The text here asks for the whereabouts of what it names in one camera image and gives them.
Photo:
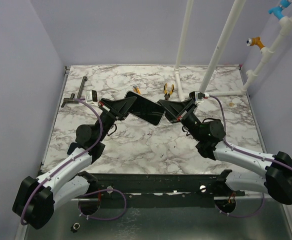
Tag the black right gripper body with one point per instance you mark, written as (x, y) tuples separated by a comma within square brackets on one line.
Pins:
[(187, 111)]

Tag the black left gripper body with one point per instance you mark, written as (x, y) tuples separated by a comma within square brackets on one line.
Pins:
[(107, 119)]

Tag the black smartphone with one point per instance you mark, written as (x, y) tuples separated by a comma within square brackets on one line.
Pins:
[(145, 109)]

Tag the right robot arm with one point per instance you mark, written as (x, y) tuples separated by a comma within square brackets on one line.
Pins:
[(276, 170)]

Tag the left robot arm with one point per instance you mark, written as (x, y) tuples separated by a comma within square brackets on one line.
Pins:
[(35, 201)]

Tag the yellow utility knife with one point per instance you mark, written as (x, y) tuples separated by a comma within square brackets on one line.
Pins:
[(136, 89)]

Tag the yellow handled pliers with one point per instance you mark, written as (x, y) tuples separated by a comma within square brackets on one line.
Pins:
[(168, 92)]

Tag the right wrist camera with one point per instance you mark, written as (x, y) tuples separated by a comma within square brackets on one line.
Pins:
[(198, 96)]

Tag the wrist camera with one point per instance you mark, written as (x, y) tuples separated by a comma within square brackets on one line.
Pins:
[(91, 96), (198, 96)]

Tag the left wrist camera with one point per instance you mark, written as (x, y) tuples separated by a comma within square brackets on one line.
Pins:
[(91, 96)]

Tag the dark metal crank handle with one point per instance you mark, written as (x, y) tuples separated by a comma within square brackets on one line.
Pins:
[(70, 100)]

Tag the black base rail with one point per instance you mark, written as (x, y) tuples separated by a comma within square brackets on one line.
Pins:
[(151, 190)]

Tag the small black ring knob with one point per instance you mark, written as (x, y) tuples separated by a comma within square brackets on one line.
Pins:
[(75, 227)]

